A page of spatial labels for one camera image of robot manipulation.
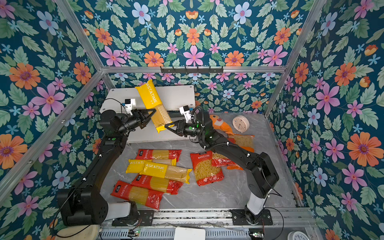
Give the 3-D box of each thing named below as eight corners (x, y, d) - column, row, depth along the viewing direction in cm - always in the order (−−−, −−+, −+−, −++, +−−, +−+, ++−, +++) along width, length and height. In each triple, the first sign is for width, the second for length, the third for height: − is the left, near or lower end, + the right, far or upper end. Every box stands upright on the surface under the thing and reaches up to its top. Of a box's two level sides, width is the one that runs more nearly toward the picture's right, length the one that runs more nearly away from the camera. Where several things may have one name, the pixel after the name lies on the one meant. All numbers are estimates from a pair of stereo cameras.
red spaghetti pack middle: (133, 185, 86) (130, 183, 83) (138, 174, 90) (136, 172, 87) (179, 196, 82) (178, 194, 80) (183, 184, 86) (182, 182, 84)
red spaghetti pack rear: (137, 160, 96) (135, 157, 93) (139, 151, 100) (138, 149, 97) (180, 160, 96) (179, 158, 93) (181, 151, 100) (180, 149, 97)
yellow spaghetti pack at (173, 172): (142, 174, 90) (140, 172, 87) (147, 163, 94) (145, 161, 92) (188, 183, 87) (188, 181, 84) (191, 171, 91) (191, 169, 88)
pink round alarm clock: (231, 127, 112) (233, 117, 104) (234, 123, 115) (237, 113, 107) (244, 134, 108) (248, 124, 100) (247, 129, 111) (251, 119, 102)
